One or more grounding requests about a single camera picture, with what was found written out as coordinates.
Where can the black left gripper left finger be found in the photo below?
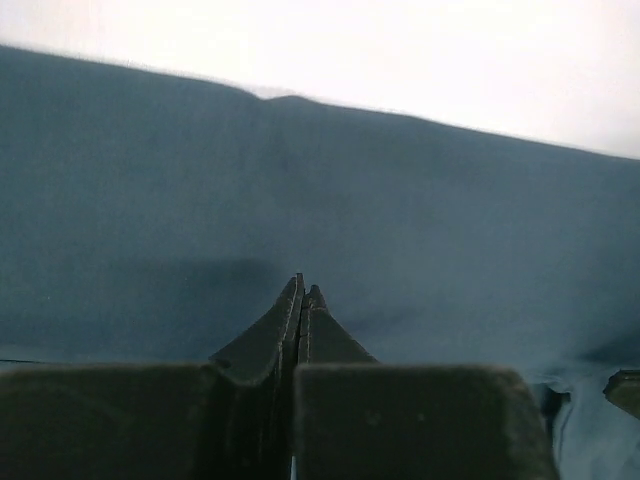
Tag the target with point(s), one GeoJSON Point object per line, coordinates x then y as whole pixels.
{"type": "Point", "coordinates": [227, 418]}

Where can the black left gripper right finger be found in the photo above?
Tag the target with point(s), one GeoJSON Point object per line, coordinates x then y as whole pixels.
{"type": "Point", "coordinates": [355, 418]}

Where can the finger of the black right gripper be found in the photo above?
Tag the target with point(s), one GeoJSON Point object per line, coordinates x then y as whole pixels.
{"type": "Point", "coordinates": [623, 391]}

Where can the grey-blue t shirt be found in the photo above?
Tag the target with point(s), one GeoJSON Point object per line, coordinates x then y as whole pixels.
{"type": "Point", "coordinates": [147, 217]}

